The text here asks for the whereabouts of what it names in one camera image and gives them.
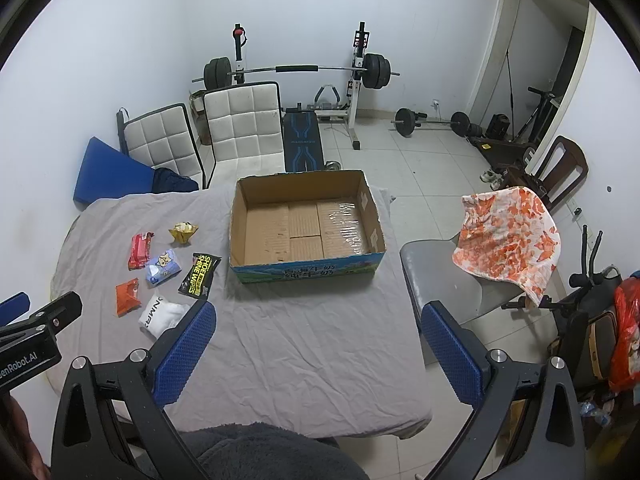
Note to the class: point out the red plastic bag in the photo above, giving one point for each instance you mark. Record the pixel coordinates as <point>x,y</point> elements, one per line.
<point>627,335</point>

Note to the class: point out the pair of white shoes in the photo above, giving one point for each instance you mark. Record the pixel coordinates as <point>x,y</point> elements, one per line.
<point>492,179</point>

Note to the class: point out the white barbell rack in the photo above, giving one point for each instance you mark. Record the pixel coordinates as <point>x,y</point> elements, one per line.
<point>357,105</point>

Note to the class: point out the dark grey fleece clothing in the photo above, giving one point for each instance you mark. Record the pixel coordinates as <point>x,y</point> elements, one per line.
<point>275,452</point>

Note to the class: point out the grey plastic chair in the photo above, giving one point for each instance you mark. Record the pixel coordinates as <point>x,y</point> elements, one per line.
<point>435,280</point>

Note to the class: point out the white door frame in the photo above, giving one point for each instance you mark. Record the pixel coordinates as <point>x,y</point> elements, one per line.
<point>492,35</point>

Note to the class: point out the dark blue cloth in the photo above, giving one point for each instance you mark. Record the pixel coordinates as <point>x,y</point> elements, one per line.
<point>174,182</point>

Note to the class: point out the chrome dumbbell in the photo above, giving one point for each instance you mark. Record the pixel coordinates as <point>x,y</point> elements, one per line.
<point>332,165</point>

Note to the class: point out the brown bag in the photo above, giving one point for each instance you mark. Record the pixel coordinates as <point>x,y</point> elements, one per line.
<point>602,345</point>

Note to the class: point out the grey tablecloth table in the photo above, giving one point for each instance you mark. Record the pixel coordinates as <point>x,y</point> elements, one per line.
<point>300,345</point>

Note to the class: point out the orange snack packet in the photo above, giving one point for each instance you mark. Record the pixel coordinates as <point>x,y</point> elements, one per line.
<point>127,298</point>

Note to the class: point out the black gym equipment pile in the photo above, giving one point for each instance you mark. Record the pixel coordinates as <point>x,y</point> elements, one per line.
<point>492,127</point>

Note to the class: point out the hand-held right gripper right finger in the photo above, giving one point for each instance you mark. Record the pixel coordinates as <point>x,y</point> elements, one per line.
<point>452,355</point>

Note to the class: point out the white socks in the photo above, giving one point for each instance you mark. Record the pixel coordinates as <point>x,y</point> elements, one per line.
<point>160,314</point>

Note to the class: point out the black wipes packet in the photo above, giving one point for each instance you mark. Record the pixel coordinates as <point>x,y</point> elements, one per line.
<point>200,276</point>

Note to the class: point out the person's left forearm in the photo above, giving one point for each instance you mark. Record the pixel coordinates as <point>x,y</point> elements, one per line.
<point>17,440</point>

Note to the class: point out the brown wooden chair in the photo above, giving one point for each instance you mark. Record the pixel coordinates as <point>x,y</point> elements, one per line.
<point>565,160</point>

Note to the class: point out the black kick scooter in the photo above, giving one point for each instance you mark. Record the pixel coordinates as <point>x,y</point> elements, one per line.
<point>532,115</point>

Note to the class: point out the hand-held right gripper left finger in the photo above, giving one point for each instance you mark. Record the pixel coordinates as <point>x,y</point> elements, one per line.
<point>187,355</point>

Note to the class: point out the blue tissue pack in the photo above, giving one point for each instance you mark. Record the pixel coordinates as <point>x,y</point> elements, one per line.
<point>161,269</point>

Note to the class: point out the dark low furniture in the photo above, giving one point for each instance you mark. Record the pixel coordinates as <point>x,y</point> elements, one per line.
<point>500,157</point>

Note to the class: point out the blue foam mat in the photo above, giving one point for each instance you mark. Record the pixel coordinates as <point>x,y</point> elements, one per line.
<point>110,175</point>

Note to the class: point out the black blue weight bench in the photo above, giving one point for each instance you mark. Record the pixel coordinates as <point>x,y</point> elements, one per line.
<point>301,140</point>

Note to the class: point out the yellow snack packet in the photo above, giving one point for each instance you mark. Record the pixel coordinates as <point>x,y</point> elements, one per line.
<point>183,233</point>

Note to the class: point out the short barbell with black plates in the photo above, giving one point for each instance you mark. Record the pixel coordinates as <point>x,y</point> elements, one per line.
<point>405,121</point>

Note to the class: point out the long barbell with black plates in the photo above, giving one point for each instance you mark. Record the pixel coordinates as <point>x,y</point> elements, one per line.
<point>297,68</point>

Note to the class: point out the orange white patterned towel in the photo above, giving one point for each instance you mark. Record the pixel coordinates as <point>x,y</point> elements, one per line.
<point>510,235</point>

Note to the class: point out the cardboard box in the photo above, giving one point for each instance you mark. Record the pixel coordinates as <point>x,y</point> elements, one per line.
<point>300,230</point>

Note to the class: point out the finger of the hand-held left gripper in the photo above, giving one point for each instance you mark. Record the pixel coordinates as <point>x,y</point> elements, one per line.
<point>60,311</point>
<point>14,304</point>

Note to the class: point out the white quilted leather chair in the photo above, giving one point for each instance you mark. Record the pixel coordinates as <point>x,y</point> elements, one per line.
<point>245,127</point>
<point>160,142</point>

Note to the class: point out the red snack packet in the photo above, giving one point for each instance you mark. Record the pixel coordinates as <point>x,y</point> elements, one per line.
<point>140,251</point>

